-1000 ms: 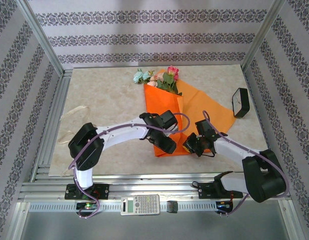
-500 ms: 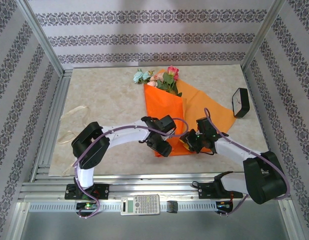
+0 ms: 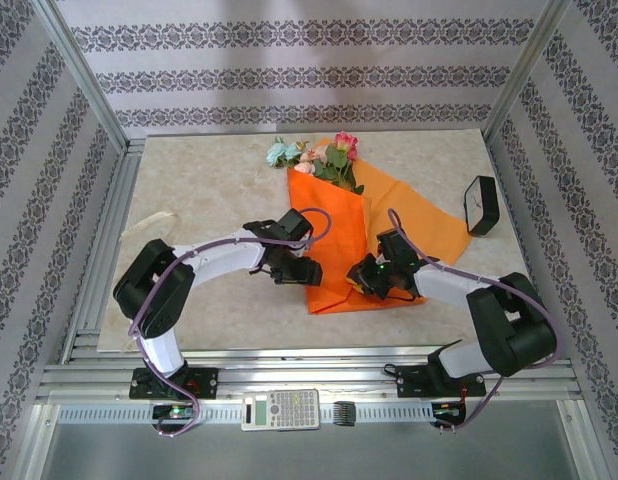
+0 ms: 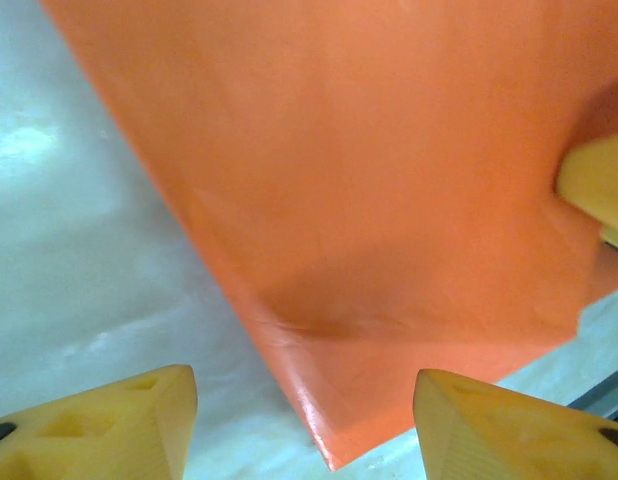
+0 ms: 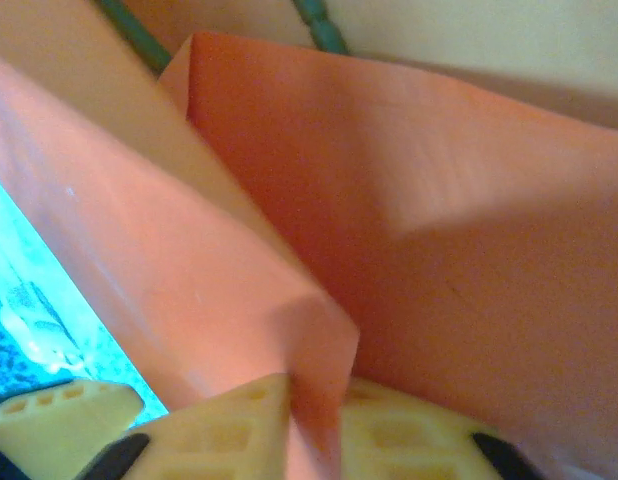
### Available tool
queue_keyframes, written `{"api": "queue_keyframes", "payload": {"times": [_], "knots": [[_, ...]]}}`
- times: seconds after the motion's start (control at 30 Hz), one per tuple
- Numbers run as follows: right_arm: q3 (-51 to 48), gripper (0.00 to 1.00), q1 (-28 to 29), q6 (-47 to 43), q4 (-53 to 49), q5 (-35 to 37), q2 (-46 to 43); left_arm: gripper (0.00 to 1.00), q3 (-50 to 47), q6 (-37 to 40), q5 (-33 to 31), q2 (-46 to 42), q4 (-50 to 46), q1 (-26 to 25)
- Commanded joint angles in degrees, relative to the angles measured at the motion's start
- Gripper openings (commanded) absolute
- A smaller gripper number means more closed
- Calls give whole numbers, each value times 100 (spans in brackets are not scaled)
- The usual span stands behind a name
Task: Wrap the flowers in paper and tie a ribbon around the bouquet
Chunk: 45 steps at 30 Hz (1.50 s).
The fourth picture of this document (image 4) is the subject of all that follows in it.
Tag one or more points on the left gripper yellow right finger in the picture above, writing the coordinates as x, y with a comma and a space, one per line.
509, 440

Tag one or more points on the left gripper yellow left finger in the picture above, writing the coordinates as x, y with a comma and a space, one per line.
99, 440

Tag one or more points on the orange wrapping paper sheet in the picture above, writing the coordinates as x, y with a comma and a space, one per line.
339, 150

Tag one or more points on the aluminium cross rail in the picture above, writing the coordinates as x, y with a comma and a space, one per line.
606, 400

